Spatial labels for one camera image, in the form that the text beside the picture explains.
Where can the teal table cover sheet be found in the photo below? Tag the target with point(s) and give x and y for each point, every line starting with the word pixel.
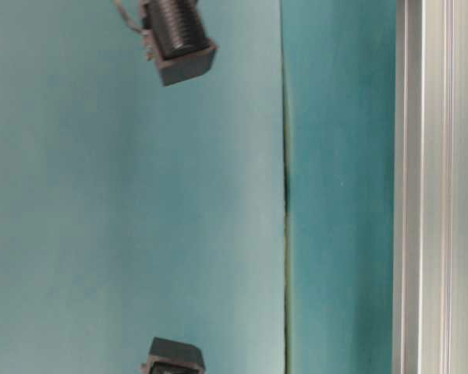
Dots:
pixel 339 107

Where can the teal backdrop sheet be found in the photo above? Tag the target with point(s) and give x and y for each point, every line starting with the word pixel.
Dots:
pixel 130 210

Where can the black threaded arm base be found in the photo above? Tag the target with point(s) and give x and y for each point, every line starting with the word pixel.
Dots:
pixel 174 37

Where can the silver aluminium extrusion rail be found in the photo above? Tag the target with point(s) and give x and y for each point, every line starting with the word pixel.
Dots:
pixel 430 291

